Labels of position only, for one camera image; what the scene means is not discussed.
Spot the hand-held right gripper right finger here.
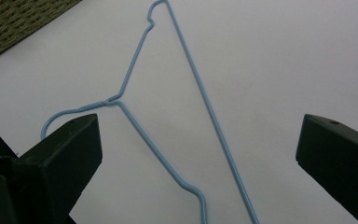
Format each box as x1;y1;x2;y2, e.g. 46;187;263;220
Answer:
295;113;358;224

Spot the blue wire clothes hanger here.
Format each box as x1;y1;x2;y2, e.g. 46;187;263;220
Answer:
40;0;261;224

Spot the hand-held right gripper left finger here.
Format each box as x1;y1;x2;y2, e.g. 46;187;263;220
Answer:
11;113;103;224

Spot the woven wicker mat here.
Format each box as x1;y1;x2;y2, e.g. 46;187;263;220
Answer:
0;0;83;65

